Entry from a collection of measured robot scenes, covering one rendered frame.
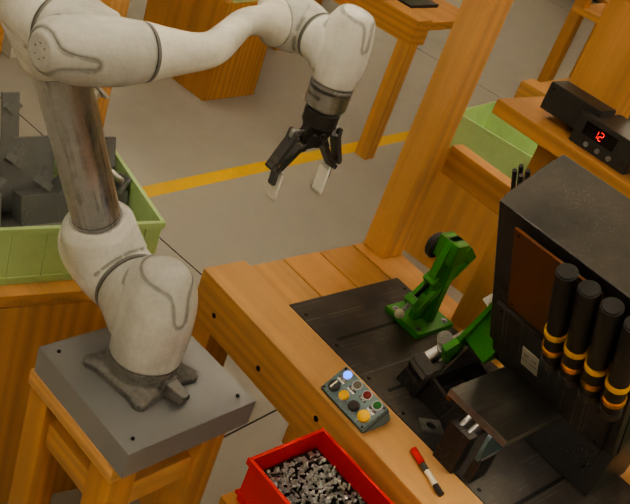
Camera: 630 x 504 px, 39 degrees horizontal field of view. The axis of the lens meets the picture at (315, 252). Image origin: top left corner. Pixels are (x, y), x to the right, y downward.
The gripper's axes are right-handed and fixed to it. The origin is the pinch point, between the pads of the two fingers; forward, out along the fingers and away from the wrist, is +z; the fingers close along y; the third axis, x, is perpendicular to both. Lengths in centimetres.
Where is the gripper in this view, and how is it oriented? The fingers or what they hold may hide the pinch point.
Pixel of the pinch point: (295, 190)
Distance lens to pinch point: 193.4
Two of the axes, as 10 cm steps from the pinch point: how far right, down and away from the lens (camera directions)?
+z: -3.1, 8.0, 5.1
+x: 6.1, 5.8, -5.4
